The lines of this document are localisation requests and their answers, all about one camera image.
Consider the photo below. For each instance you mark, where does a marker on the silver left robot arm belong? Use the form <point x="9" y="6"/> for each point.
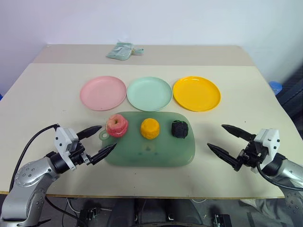
<point x="28" y="179"/>

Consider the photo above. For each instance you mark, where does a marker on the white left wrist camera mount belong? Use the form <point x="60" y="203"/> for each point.
<point x="63" y="139"/>

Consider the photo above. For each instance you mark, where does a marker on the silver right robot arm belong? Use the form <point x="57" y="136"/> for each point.
<point x="287" y="176"/>

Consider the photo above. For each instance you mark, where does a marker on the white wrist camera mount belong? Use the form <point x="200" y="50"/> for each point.
<point x="270" y="139"/>
<point x="63" y="139"/>

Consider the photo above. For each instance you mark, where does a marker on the orange fruit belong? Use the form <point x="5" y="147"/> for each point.
<point x="150" y="128"/>

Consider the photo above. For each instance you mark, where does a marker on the mint green pouch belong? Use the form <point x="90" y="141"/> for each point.
<point x="119" y="50"/>

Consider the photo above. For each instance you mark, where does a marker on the red apple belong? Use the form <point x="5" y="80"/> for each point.
<point x="117" y="125"/>

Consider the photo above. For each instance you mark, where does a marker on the black equipment case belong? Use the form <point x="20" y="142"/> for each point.
<point x="292" y="94"/>

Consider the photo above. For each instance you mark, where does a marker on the green translucent cutting board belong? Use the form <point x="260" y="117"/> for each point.
<point x="156" y="151"/>

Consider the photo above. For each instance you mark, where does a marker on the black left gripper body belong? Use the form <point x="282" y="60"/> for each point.
<point x="78" y="154"/>

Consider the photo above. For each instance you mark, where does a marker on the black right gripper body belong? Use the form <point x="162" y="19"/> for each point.
<point x="248" y="154"/>

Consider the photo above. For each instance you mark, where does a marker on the blue water bottle cap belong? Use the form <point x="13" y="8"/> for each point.
<point x="275" y="87"/>

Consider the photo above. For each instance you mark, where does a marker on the dark green avocado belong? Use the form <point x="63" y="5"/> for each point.
<point x="179" y="128"/>

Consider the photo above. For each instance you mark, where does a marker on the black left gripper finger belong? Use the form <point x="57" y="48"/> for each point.
<point x="88" y="131"/>
<point x="103" y="152"/>

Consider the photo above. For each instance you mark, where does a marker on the yellow plate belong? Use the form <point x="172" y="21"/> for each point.
<point x="197" y="93"/>

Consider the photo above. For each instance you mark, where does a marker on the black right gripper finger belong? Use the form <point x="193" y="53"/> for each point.
<point x="221" y="152"/>
<point x="237" y="131"/>

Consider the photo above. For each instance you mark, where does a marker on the pink plate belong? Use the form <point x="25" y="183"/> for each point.
<point x="103" y="93"/>

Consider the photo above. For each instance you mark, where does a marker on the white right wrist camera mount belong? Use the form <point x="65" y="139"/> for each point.
<point x="270" y="139"/>

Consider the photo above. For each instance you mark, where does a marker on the mint green plate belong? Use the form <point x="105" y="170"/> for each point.
<point x="149" y="93"/>

